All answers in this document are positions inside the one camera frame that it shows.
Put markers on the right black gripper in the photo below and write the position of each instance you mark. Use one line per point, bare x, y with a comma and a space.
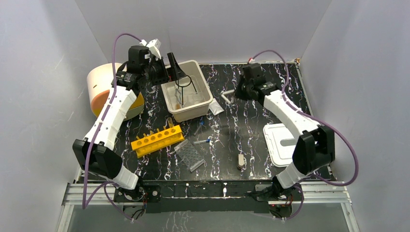
238, 93

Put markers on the white orange cylindrical device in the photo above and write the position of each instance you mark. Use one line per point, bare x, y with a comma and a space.
99, 82

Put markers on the black wire ring stand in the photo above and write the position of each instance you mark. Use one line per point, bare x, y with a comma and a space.
190, 83

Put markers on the white tub lid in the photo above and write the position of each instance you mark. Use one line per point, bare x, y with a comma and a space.
280, 144

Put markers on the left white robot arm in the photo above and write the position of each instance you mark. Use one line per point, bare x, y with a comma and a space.
95, 151

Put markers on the beige plastic tub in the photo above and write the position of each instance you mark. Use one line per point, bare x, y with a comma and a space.
195, 105

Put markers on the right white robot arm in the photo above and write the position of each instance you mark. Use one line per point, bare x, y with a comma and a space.
315, 143

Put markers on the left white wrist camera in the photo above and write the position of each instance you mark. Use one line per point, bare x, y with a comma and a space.
152, 44

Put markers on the yellow test tube rack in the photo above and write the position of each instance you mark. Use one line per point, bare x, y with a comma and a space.
156, 141

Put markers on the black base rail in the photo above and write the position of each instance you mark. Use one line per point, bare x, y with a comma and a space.
211, 196

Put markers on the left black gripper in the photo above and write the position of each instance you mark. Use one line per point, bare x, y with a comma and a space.
165, 73

